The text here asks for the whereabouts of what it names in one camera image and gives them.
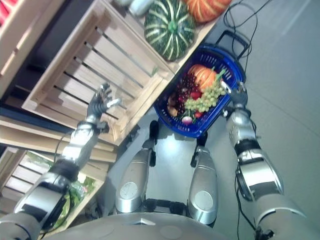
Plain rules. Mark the wooden display shelf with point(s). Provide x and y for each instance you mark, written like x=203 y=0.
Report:
x=45 y=138

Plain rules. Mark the red strawberry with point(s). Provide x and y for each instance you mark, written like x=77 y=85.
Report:
x=196 y=95

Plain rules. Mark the pale grey-white gourd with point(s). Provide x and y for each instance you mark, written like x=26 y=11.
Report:
x=138 y=6

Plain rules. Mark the red produce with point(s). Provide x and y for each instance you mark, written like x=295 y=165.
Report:
x=5 y=10

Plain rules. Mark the robot right five-finger hand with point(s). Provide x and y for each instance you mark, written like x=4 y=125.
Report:
x=239 y=98

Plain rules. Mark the robot left five-finger hand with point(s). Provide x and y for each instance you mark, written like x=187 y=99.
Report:
x=97 y=106

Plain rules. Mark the robot silver leg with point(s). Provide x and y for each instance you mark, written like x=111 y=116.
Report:
x=136 y=175
x=203 y=185

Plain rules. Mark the green striped pumpkin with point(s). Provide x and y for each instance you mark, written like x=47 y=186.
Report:
x=170 y=27

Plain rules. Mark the blue plastic shopping basket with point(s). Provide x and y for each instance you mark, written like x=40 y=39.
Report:
x=220 y=110

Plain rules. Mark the robot left silver arm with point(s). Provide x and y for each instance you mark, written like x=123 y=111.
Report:
x=51 y=187

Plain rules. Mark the white and pink radish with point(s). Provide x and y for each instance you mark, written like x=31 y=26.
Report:
x=187 y=120

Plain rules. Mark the brown ginger root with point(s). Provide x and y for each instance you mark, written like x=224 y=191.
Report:
x=172 y=105

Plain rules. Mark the dark red grape bunch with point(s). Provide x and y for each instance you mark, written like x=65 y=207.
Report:
x=186 y=86

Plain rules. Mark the large orange pumpkin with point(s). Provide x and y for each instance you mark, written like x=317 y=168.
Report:
x=207 y=8

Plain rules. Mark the leafy green vegetables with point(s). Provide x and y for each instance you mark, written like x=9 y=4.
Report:
x=77 y=192

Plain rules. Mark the pale wooden crate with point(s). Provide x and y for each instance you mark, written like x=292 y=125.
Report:
x=22 y=37

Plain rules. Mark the robot right silver leg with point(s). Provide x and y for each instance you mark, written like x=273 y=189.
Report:
x=203 y=185

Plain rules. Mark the robot right silver arm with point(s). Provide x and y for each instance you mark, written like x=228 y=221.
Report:
x=257 y=172

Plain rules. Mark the green grape bunch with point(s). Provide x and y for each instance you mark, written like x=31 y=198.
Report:
x=206 y=98

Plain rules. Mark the empty slatted wooden crate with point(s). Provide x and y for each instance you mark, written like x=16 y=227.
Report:
x=105 y=65

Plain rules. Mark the small orange pumpkin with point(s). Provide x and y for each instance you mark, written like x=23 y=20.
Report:
x=203 y=75

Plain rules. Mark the wooden crate with greens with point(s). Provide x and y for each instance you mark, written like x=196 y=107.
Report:
x=15 y=175

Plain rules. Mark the robot grey torso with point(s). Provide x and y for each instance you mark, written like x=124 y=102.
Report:
x=145 y=228

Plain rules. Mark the robot left silver leg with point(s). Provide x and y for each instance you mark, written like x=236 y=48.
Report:
x=136 y=175

